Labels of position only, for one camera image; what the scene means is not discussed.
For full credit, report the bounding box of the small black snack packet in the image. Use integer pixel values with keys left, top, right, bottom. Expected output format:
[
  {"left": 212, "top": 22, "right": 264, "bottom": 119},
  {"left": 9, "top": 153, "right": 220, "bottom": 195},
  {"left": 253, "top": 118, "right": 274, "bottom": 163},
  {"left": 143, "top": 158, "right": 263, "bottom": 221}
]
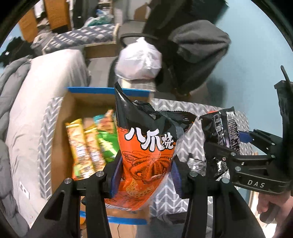
[{"left": 199, "top": 106, "right": 241, "bottom": 180}]

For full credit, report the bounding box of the yellow long cracker bag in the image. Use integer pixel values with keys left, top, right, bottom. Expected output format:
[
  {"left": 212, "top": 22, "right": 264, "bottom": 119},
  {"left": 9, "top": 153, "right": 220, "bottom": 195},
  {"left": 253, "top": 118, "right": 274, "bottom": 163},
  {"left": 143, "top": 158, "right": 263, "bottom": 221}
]
[{"left": 65, "top": 119, "right": 94, "bottom": 180}]

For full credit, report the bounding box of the orange black octopus snack bag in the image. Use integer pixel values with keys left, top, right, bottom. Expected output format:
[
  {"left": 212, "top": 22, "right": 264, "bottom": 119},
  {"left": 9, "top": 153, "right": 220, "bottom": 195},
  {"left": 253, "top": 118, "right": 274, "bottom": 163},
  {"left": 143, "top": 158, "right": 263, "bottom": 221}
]
[{"left": 105, "top": 83, "right": 196, "bottom": 211}]

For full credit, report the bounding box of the yellow snack bag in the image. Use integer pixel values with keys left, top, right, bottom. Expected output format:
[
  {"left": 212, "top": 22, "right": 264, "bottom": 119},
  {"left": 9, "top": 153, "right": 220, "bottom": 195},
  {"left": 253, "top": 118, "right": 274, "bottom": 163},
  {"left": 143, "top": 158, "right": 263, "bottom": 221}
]
[{"left": 84, "top": 118, "right": 106, "bottom": 172}]

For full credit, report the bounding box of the green peanut snack bag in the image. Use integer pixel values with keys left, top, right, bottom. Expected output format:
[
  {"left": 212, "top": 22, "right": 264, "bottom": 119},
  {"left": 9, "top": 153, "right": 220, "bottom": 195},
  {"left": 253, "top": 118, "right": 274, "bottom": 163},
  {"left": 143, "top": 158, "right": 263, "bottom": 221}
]
[{"left": 97, "top": 130, "right": 120, "bottom": 163}]

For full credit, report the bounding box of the orange peanut snack bag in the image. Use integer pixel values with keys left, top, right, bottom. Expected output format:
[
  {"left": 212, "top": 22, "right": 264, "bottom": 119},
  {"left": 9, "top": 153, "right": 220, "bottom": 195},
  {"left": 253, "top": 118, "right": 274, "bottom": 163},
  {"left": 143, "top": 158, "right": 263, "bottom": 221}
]
[{"left": 97, "top": 109, "right": 116, "bottom": 133}]

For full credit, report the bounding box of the teal cartoon snack bag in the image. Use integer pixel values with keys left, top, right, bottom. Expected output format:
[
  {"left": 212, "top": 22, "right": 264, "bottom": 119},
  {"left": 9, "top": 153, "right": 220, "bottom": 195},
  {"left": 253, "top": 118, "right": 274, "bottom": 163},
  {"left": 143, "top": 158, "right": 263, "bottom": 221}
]
[{"left": 93, "top": 115, "right": 108, "bottom": 126}]

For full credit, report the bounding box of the person right hand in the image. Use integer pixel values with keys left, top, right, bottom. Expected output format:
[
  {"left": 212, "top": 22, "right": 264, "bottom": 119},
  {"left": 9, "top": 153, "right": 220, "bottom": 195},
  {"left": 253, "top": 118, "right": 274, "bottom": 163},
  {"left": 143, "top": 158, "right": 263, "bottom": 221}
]
[{"left": 256, "top": 190, "right": 293, "bottom": 238}]

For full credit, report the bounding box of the dark grey fleece blanket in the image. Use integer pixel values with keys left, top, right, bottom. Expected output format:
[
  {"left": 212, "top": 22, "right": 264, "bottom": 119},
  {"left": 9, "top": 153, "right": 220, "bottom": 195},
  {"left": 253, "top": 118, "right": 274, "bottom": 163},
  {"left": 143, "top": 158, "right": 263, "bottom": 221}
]
[{"left": 168, "top": 20, "right": 231, "bottom": 94}]

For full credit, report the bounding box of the white plastic bag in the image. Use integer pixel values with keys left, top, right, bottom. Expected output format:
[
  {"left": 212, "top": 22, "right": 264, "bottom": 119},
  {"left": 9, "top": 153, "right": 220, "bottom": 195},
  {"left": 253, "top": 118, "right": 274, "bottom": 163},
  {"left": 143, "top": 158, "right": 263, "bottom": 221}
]
[{"left": 115, "top": 37, "right": 162, "bottom": 80}]

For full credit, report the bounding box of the blue cardboard box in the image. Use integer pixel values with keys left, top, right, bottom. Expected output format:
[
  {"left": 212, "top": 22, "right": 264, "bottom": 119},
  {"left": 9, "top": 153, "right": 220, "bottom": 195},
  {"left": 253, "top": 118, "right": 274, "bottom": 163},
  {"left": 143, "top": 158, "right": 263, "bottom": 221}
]
[{"left": 51, "top": 86, "right": 152, "bottom": 226}]

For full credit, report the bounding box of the black office chair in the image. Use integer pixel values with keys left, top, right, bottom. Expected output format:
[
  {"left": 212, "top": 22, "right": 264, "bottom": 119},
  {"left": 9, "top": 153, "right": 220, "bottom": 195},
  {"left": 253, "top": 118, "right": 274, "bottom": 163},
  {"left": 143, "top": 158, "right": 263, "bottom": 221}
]
[{"left": 107, "top": 32, "right": 229, "bottom": 97}]

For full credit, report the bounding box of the bed with grey sheet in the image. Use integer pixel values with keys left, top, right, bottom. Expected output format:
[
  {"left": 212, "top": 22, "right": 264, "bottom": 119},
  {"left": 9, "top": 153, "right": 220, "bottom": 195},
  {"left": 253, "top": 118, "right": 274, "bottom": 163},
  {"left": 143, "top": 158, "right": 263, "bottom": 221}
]
[{"left": 5, "top": 49, "right": 90, "bottom": 226}]

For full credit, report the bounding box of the grey comforter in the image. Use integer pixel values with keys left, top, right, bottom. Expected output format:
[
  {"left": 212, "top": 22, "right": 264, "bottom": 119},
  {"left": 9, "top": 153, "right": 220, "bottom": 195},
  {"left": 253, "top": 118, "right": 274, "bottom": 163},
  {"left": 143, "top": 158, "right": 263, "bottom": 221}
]
[{"left": 0, "top": 55, "right": 31, "bottom": 236}]

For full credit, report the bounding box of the black clothes pile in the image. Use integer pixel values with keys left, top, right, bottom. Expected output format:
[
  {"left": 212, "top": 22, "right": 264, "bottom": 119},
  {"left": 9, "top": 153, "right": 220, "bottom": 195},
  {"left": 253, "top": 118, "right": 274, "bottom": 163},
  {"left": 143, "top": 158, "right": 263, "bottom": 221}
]
[{"left": 1, "top": 37, "right": 34, "bottom": 67}]

